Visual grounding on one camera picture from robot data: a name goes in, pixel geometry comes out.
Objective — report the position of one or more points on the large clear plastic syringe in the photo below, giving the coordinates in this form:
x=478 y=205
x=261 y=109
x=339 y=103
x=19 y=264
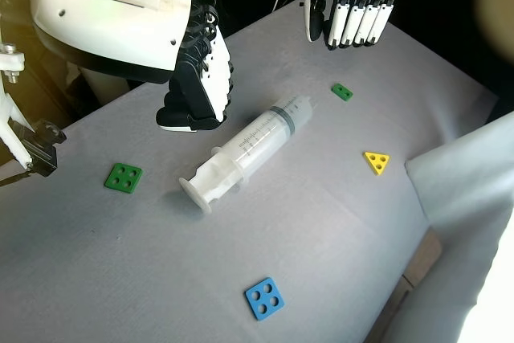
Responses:
x=257 y=134

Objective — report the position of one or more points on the green two-hole block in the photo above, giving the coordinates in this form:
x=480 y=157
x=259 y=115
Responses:
x=335 y=86

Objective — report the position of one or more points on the green four-hole square block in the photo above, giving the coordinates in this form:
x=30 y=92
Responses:
x=123 y=178

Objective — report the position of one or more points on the yellow three-hole triangle block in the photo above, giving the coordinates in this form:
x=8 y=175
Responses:
x=375 y=171

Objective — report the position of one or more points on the grey table cloth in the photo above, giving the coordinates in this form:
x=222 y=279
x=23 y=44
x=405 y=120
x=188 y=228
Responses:
x=160 y=258

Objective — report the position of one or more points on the white fabric panel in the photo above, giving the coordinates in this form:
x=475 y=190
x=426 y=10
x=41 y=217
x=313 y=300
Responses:
x=462 y=198

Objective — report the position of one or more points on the blue four-hole square block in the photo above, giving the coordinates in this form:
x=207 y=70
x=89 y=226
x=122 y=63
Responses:
x=265 y=296

